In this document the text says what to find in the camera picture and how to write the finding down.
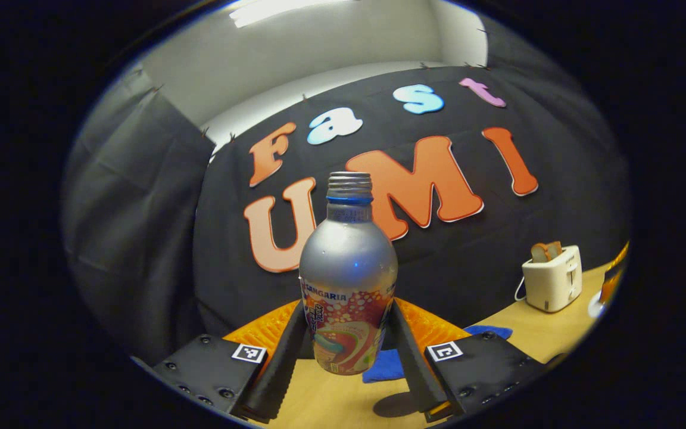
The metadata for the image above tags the dark round coaster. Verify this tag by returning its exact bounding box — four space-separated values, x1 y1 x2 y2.
373 391 421 419

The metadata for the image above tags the silver water bottle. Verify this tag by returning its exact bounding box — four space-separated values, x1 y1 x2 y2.
298 172 399 376

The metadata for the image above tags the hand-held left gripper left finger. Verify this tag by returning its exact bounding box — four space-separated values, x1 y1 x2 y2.
154 298 309 425

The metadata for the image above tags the white toaster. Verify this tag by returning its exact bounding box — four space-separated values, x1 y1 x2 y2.
522 244 583 313

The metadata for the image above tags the black backdrop cloth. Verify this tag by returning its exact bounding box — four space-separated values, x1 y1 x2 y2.
62 71 216 364
191 30 632 352

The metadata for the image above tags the blue cloth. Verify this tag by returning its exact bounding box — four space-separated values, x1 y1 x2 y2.
362 325 514 384

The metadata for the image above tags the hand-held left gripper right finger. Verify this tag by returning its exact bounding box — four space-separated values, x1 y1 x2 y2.
388 298 549 424

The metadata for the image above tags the bread slice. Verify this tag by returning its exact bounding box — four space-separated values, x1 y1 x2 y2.
531 241 564 264

